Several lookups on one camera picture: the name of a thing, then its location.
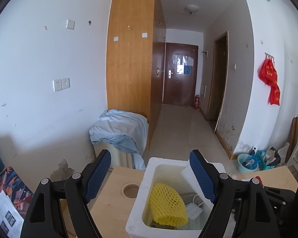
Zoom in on yellow foam fruit net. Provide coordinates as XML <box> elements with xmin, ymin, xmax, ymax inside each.
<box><xmin>149</xmin><ymin>183</ymin><xmax>188</xmax><ymax>227</ymax></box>

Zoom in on white styrofoam box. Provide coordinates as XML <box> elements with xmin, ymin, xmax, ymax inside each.
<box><xmin>125</xmin><ymin>157</ymin><xmax>213</xmax><ymax>237</ymax></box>

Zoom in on white face mask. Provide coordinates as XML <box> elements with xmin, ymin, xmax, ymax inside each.
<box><xmin>186</xmin><ymin>195</ymin><xmax>204</xmax><ymax>220</ymax></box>

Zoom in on teal plastic basin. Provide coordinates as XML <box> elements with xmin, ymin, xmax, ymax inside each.
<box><xmin>237</xmin><ymin>154</ymin><xmax>259</xmax><ymax>174</ymax></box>

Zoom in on light blue cloth cover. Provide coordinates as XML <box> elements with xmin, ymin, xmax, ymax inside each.
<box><xmin>89</xmin><ymin>109</ymin><xmax>149</xmax><ymax>170</ymax></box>

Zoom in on red fire extinguisher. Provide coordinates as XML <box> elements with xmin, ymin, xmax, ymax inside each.
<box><xmin>193</xmin><ymin>95</ymin><xmax>200</xmax><ymax>110</ymax></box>

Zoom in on colourful patterned mat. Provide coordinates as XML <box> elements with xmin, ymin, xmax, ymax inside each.
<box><xmin>0</xmin><ymin>167</ymin><xmax>34</xmax><ymax>218</ymax></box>

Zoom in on white booklet on shelf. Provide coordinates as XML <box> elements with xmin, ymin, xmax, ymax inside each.
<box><xmin>0</xmin><ymin>191</ymin><xmax>24</xmax><ymax>238</ymax></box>

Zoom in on red hanging banner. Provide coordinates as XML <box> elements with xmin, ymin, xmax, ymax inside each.
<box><xmin>259</xmin><ymin>55</ymin><xmax>281</xmax><ymax>106</ymax></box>

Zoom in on dark brown entrance door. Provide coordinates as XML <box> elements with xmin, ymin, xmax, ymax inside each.
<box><xmin>163</xmin><ymin>42</ymin><xmax>199</xmax><ymax>106</ymax></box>

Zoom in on wooden wardrobe cabinet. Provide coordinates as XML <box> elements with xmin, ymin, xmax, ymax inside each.
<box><xmin>106</xmin><ymin>0</ymin><xmax>166</xmax><ymax>148</ymax></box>

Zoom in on ceiling lamp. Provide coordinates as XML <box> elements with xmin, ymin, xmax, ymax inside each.
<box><xmin>185</xmin><ymin>4</ymin><xmax>199</xmax><ymax>14</ymax></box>

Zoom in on double wall socket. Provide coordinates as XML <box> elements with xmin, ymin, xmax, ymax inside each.
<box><xmin>53</xmin><ymin>78</ymin><xmax>70</xmax><ymax>92</ymax></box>

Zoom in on white wall switch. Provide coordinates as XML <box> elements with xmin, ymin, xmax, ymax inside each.
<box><xmin>66</xmin><ymin>19</ymin><xmax>75</xmax><ymax>30</ymax></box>

